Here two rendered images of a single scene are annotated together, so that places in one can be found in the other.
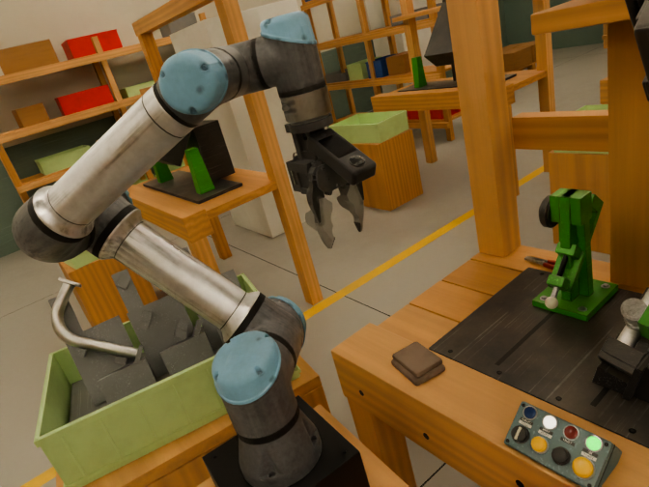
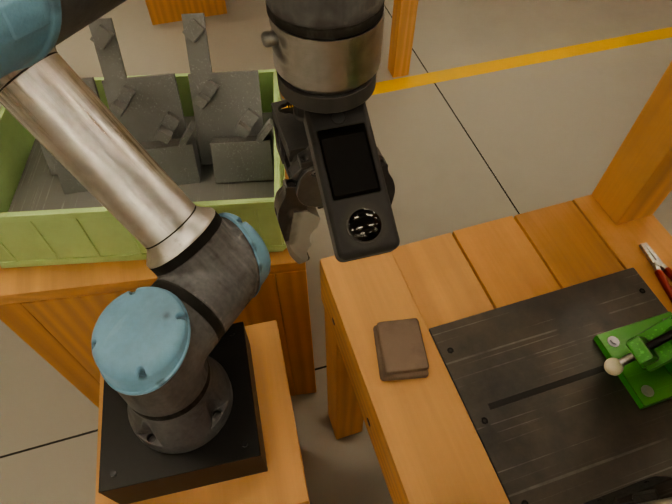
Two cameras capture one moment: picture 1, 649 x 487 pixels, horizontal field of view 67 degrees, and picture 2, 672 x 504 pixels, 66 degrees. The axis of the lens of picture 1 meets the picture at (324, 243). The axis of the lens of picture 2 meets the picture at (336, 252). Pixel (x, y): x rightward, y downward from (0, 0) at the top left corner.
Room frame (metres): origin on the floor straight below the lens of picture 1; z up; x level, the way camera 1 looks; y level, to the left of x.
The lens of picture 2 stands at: (0.48, -0.12, 1.72)
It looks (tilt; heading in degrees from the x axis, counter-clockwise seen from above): 55 degrees down; 15
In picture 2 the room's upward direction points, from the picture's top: straight up
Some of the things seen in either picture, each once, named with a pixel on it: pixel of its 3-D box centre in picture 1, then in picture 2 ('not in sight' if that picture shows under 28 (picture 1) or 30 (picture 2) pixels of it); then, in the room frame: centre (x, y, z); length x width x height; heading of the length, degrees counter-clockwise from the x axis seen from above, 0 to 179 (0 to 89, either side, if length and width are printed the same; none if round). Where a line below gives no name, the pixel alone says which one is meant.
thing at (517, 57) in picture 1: (513, 60); not in sight; (9.32, -4.30, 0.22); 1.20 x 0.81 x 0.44; 124
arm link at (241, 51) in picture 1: (228, 72); not in sight; (0.79, 0.07, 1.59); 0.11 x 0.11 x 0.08; 76
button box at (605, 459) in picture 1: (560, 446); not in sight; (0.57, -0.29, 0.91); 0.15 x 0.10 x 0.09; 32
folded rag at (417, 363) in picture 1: (416, 362); (400, 348); (0.86, -0.13, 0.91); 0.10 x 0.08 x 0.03; 19
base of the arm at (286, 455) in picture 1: (273, 434); (174, 389); (0.68, 0.18, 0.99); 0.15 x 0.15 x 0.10
